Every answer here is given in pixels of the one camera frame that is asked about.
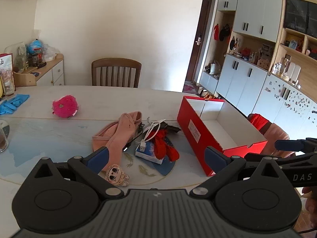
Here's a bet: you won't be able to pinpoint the red cloth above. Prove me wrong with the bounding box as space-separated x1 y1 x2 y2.
248 113 272 132

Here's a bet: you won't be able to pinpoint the person's right hand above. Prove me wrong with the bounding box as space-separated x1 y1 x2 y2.
302 186 317 214

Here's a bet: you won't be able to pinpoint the white cardboard box red trim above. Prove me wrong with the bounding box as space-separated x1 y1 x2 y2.
177 96 268 177

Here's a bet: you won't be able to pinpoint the white wooden cabinet unit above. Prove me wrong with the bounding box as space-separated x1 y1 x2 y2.
199 0 317 142

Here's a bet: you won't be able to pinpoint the glass cup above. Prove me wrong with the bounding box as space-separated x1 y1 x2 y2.
0 120 10 153

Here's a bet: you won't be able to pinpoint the dark blue cloth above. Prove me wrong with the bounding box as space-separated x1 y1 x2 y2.
141 136 177 176

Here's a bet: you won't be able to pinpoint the white tote bag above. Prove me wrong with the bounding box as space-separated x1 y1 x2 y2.
209 60 222 75

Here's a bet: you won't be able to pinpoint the pink plush ball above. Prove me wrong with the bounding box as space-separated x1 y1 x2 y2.
52 94 80 119

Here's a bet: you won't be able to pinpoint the cartoon printed face mask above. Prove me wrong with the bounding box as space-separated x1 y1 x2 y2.
135 140 165 165

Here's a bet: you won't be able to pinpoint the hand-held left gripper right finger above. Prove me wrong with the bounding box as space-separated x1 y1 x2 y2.
189 146 286 200

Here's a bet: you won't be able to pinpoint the white wooden sideboard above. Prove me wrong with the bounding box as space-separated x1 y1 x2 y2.
12 53 65 87

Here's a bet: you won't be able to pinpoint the red cloth strip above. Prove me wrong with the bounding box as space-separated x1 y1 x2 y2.
152 128 180 162

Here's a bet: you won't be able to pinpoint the white USB cable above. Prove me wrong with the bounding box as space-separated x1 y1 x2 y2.
139 119 167 152

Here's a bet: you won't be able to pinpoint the row of shoes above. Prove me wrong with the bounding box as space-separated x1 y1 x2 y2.
198 87 219 99

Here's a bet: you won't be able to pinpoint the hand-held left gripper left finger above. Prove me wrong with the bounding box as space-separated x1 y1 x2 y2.
33 146 125 200

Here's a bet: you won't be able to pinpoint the blue globe toy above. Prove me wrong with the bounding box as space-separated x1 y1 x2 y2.
27 39 45 55

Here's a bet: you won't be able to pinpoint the wooden slat-back chair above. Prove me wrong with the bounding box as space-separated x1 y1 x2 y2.
91 58 142 88

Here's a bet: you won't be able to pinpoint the pink fleece slipper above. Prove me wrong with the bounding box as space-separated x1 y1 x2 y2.
92 111 143 173

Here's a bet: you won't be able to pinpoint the cartoon plush keychain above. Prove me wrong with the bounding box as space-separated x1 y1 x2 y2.
105 164 130 187

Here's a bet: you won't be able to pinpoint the clear plastic bag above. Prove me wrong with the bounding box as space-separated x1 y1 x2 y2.
42 43 61 61

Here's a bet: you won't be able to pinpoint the black charging cable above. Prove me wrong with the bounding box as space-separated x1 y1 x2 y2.
123 122 182 152

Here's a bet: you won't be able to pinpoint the dark brown door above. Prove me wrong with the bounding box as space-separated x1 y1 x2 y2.
184 0 214 83

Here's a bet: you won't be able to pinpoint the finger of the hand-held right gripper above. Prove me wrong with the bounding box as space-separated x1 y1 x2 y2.
244 151 317 166
275 138 317 153

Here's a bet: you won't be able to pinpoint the red patterned rug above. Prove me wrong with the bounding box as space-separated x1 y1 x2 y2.
183 83 199 94

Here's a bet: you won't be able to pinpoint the pink folded towel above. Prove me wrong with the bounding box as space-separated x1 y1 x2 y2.
259 123 290 158

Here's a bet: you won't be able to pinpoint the blue gloves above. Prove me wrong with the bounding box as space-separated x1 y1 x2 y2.
0 94 30 116

